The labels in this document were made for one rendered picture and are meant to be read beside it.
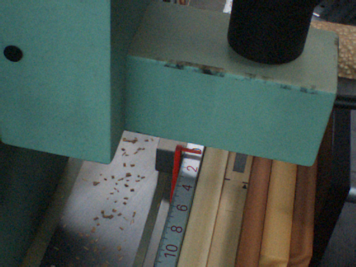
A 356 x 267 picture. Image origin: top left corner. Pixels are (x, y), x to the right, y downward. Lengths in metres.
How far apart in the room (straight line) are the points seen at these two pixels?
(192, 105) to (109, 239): 0.25
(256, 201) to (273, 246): 0.04
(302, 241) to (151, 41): 0.18
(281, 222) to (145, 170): 0.26
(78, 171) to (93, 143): 0.28
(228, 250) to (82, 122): 0.15
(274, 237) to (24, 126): 0.19
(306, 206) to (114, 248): 0.22
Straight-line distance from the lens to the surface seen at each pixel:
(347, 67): 0.70
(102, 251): 0.63
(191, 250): 0.45
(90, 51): 0.37
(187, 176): 0.49
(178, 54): 0.41
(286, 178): 0.51
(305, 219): 0.49
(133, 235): 0.64
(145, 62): 0.41
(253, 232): 0.46
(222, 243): 0.47
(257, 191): 0.49
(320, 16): 1.04
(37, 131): 0.43
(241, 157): 0.49
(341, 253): 0.54
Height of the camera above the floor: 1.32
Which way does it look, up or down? 45 degrees down
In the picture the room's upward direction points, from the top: 6 degrees clockwise
